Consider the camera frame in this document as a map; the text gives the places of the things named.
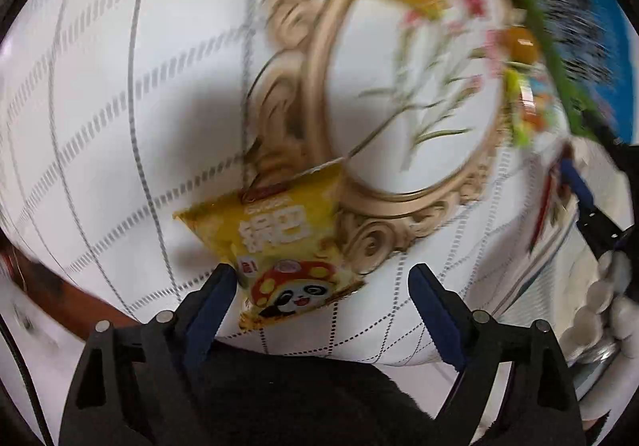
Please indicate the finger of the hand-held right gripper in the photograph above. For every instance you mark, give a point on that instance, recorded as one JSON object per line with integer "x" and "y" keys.
{"x": 579, "y": 188}

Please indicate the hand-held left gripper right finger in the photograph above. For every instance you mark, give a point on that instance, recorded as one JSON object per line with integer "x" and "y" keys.
{"x": 439, "y": 311}

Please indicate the cardboard box with blue-green print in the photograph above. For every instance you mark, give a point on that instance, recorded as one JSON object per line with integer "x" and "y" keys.
{"x": 539, "y": 11}

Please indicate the person's right hand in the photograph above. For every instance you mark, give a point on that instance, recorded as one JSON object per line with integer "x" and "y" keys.
{"x": 599, "y": 306}

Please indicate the white floral printed tablecloth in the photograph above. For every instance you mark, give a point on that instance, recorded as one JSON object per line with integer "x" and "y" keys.
{"x": 125, "y": 126}

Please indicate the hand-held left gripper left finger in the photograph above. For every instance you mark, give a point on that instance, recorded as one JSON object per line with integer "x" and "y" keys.
{"x": 214, "y": 308}

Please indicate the orange snack packet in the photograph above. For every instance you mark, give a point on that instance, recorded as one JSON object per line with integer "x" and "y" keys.
{"x": 519, "y": 44}

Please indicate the colourful candy packet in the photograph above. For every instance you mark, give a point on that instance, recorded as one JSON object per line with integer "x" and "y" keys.
{"x": 531, "y": 111}

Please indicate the yellow panda snack packet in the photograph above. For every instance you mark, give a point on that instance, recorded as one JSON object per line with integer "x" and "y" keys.
{"x": 289, "y": 236}

